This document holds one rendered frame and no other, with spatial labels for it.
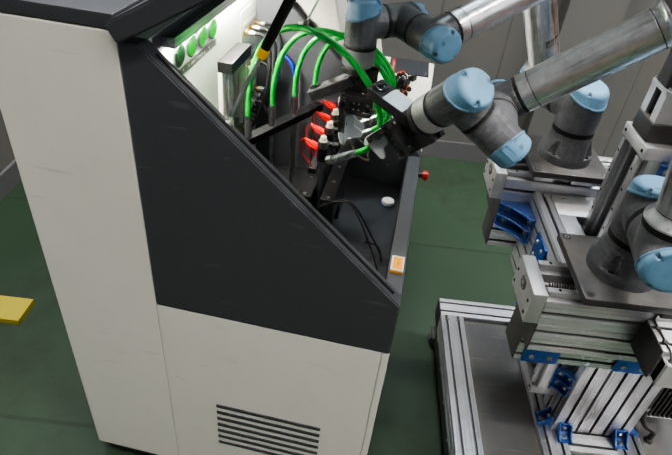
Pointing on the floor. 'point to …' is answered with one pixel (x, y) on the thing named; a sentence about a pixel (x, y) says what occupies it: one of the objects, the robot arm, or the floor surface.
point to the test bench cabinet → (266, 389)
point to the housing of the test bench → (91, 174)
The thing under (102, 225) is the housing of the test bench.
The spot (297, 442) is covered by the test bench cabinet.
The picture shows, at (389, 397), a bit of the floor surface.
